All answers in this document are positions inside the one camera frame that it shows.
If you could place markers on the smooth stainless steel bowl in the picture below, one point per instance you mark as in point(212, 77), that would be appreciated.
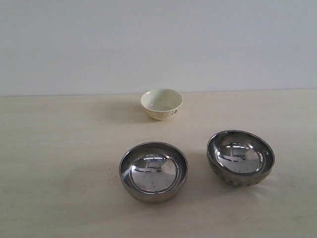
point(153, 172)

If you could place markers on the cream ceramic floral bowl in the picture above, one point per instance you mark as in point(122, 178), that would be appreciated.
point(161, 104)

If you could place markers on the ribbed stainless steel bowl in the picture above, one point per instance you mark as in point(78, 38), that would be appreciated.
point(240, 158)

